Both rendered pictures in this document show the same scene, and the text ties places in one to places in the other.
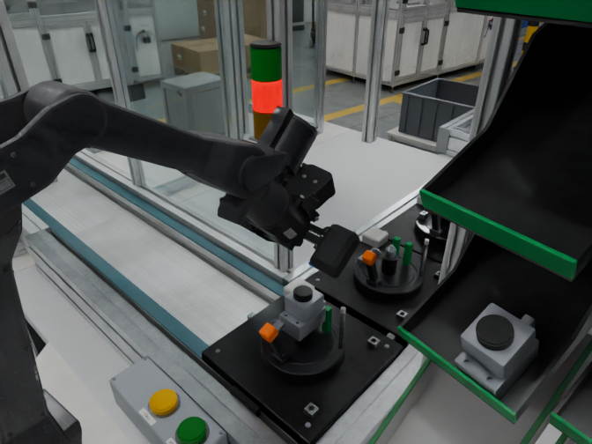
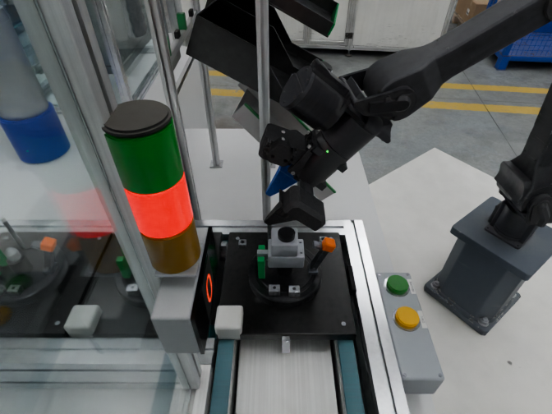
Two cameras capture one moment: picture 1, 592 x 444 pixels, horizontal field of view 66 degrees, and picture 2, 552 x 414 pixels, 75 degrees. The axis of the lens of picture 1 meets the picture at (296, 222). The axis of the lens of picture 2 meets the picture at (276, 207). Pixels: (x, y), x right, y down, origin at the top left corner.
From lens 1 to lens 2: 89 cm
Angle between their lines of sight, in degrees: 94
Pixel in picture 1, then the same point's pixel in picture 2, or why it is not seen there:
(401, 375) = (250, 229)
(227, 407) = (364, 285)
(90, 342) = not seen: outside the picture
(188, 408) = (390, 303)
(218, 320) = (298, 399)
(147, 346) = (397, 388)
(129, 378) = (425, 364)
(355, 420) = (301, 229)
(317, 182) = (282, 131)
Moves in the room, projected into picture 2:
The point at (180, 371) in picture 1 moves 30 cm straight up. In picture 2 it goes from (380, 337) to (431, 208)
